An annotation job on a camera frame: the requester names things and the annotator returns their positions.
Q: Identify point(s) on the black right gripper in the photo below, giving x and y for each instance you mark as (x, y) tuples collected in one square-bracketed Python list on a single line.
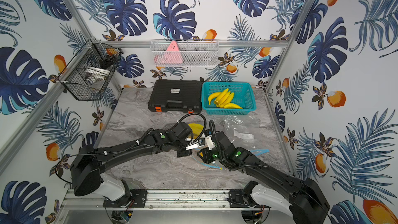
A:
[(205, 155)]

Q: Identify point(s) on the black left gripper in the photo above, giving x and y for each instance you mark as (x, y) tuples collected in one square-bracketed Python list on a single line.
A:
[(183, 152)]

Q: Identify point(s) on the yellow banana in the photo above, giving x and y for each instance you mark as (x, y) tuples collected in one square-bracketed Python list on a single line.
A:
[(232, 106), (215, 97), (222, 95)]

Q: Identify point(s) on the clear bag with banana peel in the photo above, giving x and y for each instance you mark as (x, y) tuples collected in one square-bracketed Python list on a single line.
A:
[(205, 156)]

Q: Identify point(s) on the clear zip-top bag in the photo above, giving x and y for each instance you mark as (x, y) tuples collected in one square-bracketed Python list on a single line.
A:
[(244, 131)]

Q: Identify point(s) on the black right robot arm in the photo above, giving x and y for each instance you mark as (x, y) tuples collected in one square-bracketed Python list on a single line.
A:
[(308, 205)]

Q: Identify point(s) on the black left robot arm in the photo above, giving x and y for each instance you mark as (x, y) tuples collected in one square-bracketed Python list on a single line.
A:
[(89, 167)]

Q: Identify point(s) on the green-yellow banana bunch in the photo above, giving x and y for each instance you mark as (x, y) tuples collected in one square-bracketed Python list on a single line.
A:
[(196, 130)]

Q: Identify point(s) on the black plastic tool case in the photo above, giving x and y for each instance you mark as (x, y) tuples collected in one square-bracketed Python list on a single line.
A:
[(176, 96)]

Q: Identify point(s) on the teal plastic basket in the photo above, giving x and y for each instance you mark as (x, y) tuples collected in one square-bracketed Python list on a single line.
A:
[(239, 93)]

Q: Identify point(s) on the pink triangular object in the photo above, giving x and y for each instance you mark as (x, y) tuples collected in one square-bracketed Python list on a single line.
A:
[(172, 55)]

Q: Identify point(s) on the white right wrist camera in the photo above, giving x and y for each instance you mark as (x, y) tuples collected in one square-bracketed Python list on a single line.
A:
[(209, 142)]

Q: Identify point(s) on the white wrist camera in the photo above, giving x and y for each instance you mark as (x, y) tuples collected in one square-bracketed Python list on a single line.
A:
[(209, 142), (198, 144)]

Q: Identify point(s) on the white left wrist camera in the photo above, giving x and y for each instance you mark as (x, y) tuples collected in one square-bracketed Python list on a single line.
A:
[(198, 144)]

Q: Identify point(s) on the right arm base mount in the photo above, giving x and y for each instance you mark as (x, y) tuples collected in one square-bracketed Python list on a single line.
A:
[(241, 198)]

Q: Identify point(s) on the aluminium front rail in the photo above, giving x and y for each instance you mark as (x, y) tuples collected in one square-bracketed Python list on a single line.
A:
[(173, 200)]

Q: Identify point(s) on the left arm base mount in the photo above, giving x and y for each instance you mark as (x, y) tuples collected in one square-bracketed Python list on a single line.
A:
[(132, 198)]

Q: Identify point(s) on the white wire shelf basket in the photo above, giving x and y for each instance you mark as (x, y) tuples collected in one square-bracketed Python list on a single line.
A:
[(195, 52)]

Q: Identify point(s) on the black wire basket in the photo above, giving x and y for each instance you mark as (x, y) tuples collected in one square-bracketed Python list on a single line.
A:
[(87, 76)]

